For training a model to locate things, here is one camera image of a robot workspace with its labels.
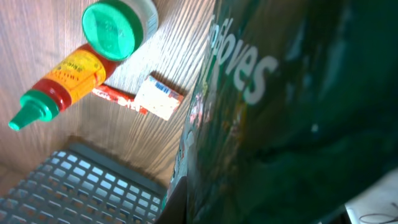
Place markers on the red snack bar wrapper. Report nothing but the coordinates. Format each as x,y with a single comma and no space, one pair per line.
117,96

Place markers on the grey plastic shopping basket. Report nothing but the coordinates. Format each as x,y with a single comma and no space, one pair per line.
78,185

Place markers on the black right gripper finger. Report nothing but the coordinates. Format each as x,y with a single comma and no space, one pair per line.
176,208

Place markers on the red yellow sauce bottle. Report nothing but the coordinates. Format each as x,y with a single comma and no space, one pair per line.
68,82

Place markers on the red pink small carton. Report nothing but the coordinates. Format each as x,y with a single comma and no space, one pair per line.
158,98

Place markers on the green 3M product pack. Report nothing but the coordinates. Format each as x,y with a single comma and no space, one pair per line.
294,111

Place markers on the green lid glass jar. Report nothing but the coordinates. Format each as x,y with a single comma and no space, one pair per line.
117,28

